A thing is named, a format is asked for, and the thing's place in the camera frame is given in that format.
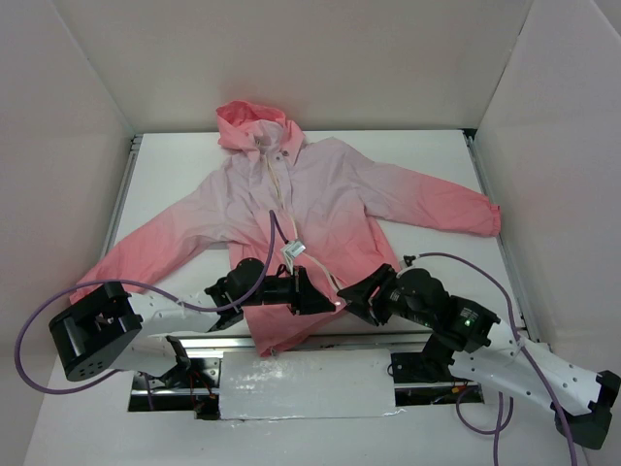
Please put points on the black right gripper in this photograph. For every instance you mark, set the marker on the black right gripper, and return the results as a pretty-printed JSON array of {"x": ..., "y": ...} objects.
[{"x": 379, "y": 296}]

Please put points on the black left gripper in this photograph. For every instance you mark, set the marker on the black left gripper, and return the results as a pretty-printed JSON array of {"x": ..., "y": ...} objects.
[{"x": 297, "y": 290}]

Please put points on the pink hooded zip jacket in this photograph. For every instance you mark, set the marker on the pink hooded zip jacket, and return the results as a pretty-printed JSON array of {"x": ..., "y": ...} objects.
[{"x": 275, "y": 186}]

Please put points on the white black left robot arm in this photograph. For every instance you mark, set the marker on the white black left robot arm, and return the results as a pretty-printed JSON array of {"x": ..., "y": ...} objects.
[{"x": 111, "y": 329}]

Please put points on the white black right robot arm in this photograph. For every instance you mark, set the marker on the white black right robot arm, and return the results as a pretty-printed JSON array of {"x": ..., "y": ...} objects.
[{"x": 470, "y": 342}]

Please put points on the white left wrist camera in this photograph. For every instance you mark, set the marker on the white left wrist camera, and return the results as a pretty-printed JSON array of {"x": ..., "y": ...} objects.
[{"x": 290, "y": 251}]

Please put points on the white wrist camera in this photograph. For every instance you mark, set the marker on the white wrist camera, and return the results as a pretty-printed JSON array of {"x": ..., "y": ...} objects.
[
  {"x": 407, "y": 261},
  {"x": 290, "y": 251}
]

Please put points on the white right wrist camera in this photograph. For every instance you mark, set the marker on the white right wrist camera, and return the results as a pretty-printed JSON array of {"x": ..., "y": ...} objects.
[{"x": 407, "y": 261}]

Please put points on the aluminium right side rail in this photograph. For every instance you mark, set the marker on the aluminium right side rail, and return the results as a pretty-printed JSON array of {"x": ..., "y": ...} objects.
[{"x": 523, "y": 308}]

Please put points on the aluminium left side rail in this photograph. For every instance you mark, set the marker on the aluminium left side rail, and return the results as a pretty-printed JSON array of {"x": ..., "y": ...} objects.
[{"x": 122, "y": 193}]

